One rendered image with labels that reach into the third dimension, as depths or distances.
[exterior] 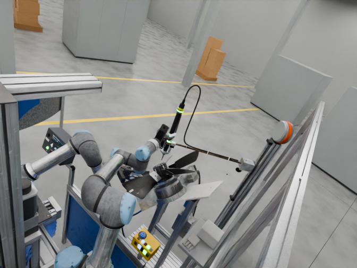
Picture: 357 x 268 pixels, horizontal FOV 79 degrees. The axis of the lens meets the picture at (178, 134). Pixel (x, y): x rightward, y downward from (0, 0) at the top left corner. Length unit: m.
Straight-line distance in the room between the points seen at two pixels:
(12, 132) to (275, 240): 0.73
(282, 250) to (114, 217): 0.63
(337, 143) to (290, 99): 2.57
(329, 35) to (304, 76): 5.66
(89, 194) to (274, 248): 0.68
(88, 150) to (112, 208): 0.59
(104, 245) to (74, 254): 0.22
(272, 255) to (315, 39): 13.63
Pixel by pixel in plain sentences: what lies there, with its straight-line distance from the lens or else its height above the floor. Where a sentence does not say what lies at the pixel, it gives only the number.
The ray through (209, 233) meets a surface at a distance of 1.92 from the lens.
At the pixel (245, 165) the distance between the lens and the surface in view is 1.71.
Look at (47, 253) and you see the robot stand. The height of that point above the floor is 0.95.
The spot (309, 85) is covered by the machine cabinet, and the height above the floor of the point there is 1.53.
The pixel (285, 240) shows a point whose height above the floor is 2.05.
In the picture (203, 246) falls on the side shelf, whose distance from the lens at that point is 1.97.
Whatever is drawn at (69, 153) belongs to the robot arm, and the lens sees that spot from 1.54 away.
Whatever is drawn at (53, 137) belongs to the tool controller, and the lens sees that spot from 1.93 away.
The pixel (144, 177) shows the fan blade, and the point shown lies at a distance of 1.74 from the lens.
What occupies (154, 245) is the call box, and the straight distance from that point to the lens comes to 1.57.
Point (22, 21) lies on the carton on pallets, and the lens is 9.24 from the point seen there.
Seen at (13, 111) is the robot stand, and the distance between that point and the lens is 0.74.
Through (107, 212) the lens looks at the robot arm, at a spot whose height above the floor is 1.63.
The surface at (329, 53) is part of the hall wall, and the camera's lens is 13.63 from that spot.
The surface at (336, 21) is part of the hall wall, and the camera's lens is 13.90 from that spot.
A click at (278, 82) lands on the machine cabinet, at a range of 8.70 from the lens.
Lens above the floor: 2.39
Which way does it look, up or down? 30 degrees down
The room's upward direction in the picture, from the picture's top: 22 degrees clockwise
